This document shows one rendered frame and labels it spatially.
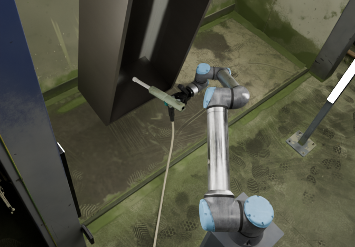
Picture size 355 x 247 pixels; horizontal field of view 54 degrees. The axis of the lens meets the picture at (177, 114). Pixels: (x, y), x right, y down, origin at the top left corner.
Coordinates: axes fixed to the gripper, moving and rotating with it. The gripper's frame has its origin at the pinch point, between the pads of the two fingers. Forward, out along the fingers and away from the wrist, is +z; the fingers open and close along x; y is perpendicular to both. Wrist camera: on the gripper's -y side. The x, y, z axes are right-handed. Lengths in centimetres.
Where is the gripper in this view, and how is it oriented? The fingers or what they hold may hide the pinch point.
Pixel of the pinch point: (169, 104)
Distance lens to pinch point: 234.8
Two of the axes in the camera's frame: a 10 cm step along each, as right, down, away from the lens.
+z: -6.8, 5.2, -5.1
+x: -7.3, -4.6, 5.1
